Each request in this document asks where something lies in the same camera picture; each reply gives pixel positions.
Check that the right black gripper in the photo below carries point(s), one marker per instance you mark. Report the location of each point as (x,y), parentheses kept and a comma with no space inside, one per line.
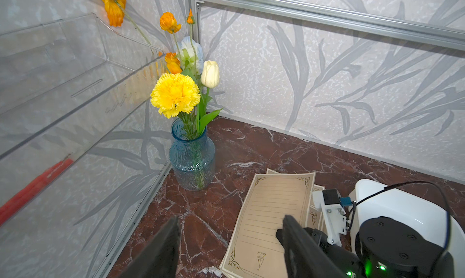
(344,260)

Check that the white plastic storage box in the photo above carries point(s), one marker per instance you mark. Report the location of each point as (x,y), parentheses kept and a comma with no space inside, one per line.
(423,216)

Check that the red pen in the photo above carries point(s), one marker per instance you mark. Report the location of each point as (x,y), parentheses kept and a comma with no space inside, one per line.
(24,196)

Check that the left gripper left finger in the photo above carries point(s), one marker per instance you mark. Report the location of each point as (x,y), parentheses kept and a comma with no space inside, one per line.
(159,259)

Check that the clear acrylic wall shelf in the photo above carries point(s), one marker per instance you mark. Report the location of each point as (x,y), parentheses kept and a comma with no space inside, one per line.
(64,85)

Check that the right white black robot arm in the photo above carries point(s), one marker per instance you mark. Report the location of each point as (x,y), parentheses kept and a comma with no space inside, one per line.
(384,248)

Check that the yellow orange artificial flowers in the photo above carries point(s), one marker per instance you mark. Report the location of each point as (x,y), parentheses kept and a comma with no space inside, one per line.
(183,91)

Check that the aluminium cage frame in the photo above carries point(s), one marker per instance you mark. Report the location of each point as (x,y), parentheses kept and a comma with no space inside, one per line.
(362,22)

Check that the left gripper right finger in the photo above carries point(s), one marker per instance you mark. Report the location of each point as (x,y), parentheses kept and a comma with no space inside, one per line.
(303,257)

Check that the blue glass vase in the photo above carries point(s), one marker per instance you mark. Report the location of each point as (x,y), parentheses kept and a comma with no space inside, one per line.
(193,161)

